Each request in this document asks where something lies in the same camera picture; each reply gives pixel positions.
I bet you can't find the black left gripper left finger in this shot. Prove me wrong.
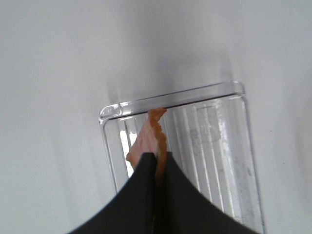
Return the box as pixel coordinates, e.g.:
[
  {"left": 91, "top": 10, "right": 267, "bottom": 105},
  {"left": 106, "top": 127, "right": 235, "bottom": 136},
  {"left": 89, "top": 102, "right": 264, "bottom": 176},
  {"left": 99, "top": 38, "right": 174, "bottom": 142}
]
[{"left": 71, "top": 153, "right": 156, "bottom": 234}]

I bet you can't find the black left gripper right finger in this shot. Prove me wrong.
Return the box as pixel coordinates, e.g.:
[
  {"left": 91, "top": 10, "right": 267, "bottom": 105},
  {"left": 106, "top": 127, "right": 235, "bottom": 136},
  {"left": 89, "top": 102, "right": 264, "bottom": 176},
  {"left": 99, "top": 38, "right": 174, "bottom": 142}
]
[{"left": 156, "top": 151, "right": 244, "bottom": 234}]

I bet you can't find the brown bacon strip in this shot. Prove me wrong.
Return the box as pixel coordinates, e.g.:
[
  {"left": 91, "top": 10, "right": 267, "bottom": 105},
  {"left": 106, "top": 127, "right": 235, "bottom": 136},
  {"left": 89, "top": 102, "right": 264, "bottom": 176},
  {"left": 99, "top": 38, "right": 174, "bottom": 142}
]
[{"left": 126, "top": 108, "right": 167, "bottom": 185}]

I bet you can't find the clear left plastic container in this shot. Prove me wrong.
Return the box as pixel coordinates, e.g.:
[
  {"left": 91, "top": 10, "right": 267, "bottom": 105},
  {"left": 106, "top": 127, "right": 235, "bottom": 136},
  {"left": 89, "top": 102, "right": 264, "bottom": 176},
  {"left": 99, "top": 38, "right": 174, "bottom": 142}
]
[{"left": 99, "top": 81, "right": 266, "bottom": 234}]

